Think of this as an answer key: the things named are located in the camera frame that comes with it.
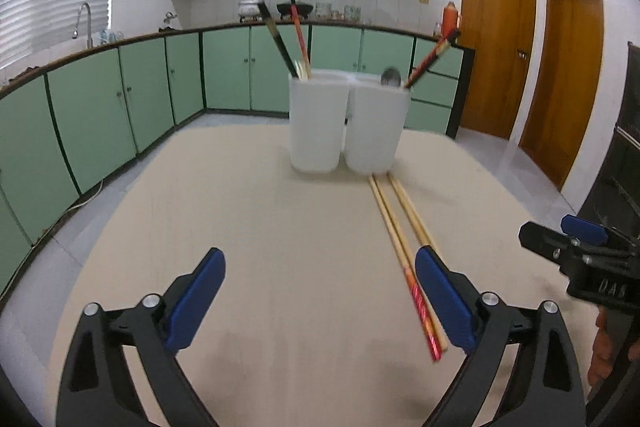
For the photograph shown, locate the wooden chopstick with red handle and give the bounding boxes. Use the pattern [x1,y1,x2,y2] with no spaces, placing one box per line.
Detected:
[368,174,447,363]
[290,3,311,78]
[387,174,449,353]
[404,34,458,88]

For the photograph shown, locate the metal kitchen faucet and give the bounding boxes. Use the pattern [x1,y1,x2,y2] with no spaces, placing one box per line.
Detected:
[72,2,95,49]

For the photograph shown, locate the black chopstick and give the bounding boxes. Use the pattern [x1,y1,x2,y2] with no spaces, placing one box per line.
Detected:
[257,2,299,80]

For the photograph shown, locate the white plastic utensil holder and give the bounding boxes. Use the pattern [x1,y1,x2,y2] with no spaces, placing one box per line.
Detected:
[289,68,412,174]

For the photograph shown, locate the black wok with lid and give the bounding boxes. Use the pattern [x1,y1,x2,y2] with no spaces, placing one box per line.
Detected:
[276,0,315,20]

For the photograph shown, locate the green base cabinets with drawers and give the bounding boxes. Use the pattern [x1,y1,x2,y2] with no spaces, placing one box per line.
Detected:
[200,23,476,140]

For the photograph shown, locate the green side base cabinets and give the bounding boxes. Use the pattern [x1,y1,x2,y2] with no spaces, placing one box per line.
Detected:
[0,32,206,303]

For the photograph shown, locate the red thermos flask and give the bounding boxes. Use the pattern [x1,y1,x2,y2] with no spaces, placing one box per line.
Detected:
[442,1,461,35]

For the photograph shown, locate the person's right hand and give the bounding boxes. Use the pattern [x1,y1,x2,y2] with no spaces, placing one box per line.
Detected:
[587,307,617,387]

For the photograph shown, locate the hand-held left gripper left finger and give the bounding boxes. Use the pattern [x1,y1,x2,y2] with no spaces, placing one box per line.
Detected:
[55,248,226,427]

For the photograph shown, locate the wooden door with handle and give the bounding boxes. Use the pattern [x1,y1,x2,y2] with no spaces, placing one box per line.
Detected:
[459,0,538,140]

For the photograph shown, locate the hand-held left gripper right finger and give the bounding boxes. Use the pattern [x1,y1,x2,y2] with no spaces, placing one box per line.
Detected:
[415,246,587,427]

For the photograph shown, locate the white floor cable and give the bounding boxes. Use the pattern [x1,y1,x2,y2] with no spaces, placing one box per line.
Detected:
[47,179,103,233]

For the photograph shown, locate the white cooking pot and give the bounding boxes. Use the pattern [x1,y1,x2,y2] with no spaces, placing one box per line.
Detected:
[237,0,263,22]

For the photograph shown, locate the green drawer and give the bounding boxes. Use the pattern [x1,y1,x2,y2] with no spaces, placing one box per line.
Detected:
[410,74,458,108]
[429,39,465,78]
[404,101,453,134]

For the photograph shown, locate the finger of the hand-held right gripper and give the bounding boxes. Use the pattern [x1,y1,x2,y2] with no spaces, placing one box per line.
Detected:
[518,221,588,265]
[560,214,631,253]

